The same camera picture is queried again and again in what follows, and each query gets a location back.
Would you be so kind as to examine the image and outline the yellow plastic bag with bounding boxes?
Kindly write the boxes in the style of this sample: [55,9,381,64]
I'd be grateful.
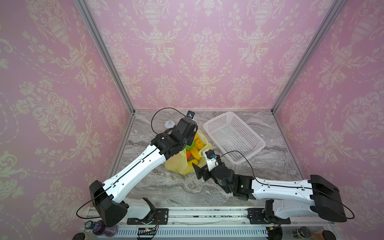
[164,130,213,175]

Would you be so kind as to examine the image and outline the white plastic basket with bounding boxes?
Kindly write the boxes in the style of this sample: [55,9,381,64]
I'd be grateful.
[203,112,266,165]

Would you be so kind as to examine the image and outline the green toy fruit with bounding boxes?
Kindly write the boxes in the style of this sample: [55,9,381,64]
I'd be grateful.
[185,143,196,151]

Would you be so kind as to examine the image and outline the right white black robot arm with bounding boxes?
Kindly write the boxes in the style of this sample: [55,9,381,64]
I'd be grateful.
[193,164,348,223]

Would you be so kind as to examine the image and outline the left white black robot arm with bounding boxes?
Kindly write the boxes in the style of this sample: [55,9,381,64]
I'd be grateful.
[89,117,198,227]

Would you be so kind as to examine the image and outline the small jar white lid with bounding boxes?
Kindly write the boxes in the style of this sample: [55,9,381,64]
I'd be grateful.
[165,120,176,129]

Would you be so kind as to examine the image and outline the yellow toy starfruit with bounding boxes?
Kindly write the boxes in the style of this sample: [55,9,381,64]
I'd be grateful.
[190,147,202,161]

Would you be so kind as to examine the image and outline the round metal tin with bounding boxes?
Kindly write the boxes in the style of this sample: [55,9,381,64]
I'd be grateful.
[290,226,312,240]

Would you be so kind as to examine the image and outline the purple drink bottle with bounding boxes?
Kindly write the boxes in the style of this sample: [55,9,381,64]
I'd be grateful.
[84,220,118,237]

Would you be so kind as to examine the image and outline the black round knob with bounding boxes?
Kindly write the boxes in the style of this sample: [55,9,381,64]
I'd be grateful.
[321,230,336,240]

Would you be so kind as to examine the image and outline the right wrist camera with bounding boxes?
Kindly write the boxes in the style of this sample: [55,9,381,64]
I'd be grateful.
[203,149,221,172]

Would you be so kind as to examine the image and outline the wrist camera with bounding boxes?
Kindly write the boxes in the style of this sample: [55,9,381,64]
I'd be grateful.
[186,111,195,120]
[203,149,221,172]

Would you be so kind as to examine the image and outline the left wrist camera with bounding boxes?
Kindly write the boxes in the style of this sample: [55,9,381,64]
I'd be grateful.
[186,111,195,120]

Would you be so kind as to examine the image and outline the aluminium rail base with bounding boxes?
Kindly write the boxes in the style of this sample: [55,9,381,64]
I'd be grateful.
[82,207,342,240]

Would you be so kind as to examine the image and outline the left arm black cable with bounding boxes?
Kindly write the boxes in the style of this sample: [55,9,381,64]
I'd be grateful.
[75,107,188,220]

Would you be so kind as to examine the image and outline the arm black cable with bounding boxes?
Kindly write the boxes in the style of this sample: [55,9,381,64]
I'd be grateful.
[75,107,188,220]
[215,149,355,220]

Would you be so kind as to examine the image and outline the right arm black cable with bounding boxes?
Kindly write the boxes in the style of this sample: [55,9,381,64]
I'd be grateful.
[215,149,355,220]

